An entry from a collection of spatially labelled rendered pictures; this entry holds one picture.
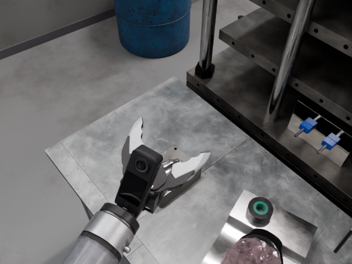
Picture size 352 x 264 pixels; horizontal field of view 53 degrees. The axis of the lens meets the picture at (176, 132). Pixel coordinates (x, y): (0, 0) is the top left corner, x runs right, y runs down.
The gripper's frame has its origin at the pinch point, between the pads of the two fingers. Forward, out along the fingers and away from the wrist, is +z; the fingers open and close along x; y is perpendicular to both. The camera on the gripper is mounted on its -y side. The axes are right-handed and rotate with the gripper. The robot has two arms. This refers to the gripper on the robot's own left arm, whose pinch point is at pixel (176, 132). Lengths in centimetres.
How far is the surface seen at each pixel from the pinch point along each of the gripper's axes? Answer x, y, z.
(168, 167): -9, 63, 27
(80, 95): -118, 163, 102
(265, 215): 28, 48, 20
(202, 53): -24, 57, 86
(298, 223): 39, 50, 24
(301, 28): 12, 17, 73
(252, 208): 24, 48, 20
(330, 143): 41, 52, 64
